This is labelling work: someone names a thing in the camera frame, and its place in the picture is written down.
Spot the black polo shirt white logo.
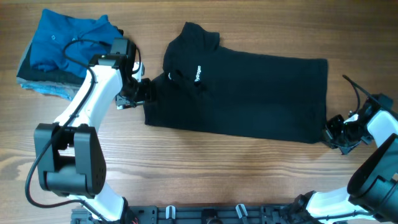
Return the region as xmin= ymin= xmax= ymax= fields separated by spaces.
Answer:
xmin=144 ymin=22 xmax=328 ymax=144

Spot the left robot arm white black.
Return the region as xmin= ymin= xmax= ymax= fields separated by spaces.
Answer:
xmin=25 ymin=38 xmax=155 ymax=223

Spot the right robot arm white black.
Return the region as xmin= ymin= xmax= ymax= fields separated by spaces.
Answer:
xmin=289 ymin=94 xmax=397 ymax=223

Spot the light blue folded garment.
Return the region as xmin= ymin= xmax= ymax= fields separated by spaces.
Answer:
xmin=21 ymin=83 xmax=78 ymax=101

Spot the dark charcoal folded garment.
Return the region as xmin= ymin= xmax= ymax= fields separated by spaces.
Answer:
xmin=16 ymin=45 xmax=84 ymax=88

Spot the blue folded polo shirt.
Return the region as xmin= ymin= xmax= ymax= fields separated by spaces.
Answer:
xmin=30 ymin=9 xmax=123 ymax=78

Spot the grey folded garment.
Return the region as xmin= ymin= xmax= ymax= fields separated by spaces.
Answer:
xmin=16 ymin=77 xmax=81 ymax=90

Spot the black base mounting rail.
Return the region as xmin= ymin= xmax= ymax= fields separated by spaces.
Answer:
xmin=70 ymin=203 xmax=346 ymax=224

